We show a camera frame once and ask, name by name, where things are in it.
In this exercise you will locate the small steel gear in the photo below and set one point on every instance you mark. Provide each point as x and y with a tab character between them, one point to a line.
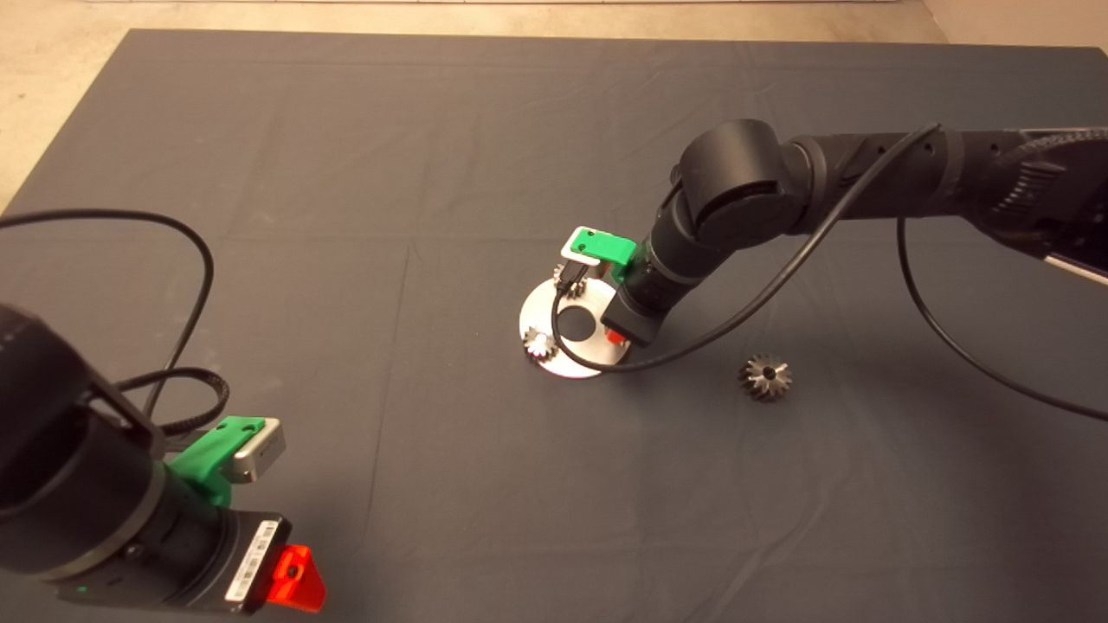
538	344
582	285

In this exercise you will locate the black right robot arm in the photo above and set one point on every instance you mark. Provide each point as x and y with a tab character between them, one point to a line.
736	182

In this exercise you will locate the large steel gear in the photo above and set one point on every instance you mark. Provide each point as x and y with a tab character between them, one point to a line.
753	386

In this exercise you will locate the silver right camera box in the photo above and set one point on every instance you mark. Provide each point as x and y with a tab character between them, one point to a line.
578	251

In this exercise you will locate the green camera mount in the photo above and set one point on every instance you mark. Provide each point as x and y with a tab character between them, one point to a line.
208	454
606	247

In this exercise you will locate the round metal plate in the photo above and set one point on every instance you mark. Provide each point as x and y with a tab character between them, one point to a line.
537	307

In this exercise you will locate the silver camera box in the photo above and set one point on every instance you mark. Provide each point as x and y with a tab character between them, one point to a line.
262	450
578	251

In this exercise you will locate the green right camera mount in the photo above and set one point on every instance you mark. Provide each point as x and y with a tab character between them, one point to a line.
606	247

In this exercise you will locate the dark grey table cloth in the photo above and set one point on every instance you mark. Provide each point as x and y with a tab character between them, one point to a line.
433	173

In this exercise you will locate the silver left camera box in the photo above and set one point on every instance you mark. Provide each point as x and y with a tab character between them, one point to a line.
262	450

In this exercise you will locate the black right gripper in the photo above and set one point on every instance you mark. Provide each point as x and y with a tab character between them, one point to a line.
645	303

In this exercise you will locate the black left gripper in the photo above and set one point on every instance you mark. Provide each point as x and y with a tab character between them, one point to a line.
195	558

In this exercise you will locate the green left camera mount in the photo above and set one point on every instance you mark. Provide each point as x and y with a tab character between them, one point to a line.
208	454

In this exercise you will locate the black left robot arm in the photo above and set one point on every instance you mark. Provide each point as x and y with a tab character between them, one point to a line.
43	433

